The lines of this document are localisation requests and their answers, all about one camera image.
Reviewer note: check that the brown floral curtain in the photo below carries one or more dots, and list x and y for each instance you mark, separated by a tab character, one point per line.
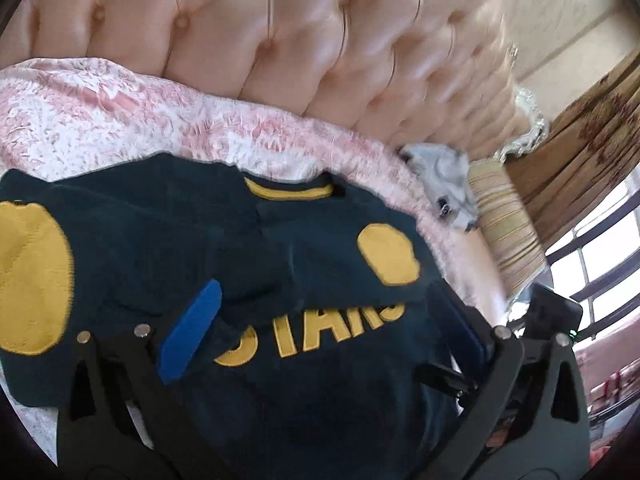
575	160

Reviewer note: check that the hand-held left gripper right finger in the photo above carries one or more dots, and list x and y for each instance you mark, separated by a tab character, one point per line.
467	335

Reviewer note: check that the window with dark bars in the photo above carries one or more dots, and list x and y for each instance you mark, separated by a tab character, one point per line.
605	260

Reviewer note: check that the navy sweater with yellow letters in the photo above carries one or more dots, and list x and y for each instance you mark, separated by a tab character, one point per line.
150	240

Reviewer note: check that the grey t-shirt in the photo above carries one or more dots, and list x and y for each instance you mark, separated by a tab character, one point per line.
440	170

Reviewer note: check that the striped cushion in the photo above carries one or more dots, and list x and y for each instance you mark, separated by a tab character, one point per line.
505	225

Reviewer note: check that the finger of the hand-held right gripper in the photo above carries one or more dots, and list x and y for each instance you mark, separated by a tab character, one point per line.
445	379

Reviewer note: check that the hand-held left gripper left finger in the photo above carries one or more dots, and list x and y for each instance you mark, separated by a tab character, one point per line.
192	330

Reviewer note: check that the pink floral blanket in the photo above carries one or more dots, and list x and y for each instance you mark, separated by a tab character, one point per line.
125	120

